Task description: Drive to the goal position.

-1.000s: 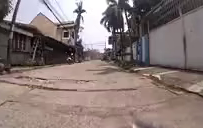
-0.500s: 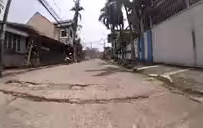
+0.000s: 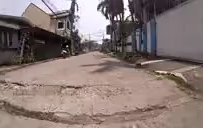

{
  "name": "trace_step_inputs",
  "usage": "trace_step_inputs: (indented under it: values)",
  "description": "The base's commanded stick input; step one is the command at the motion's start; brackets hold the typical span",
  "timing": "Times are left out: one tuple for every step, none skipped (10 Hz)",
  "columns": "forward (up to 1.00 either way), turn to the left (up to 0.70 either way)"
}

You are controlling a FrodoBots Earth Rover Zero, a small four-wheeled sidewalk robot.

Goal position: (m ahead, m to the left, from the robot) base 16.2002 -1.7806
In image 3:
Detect pale concrete road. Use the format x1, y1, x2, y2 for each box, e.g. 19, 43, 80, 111
0, 50, 203, 128

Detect strip of weeds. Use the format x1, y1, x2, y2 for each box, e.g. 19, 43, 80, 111
102, 49, 147, 63

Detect motorcycle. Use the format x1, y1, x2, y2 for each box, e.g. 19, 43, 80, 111
60, 46, 71, 59

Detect pole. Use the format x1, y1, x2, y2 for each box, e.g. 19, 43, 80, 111
69, 0, 76, 56

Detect group of palm trees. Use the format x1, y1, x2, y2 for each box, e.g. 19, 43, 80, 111
97, 0, 190, 54

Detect beige house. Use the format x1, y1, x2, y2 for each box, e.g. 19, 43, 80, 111
21, 2, 73, 38

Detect concrete verge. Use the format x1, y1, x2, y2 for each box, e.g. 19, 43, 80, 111
135, 58, 203, 101

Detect grey building with dark roof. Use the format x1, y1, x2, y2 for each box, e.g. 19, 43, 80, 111
0, 13, 72, 66

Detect overhead wires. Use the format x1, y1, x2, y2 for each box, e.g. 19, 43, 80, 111
40, 0, 107, 43

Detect white wall with blue pillars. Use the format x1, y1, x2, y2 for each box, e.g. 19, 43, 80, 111
123, 0, 203, 65

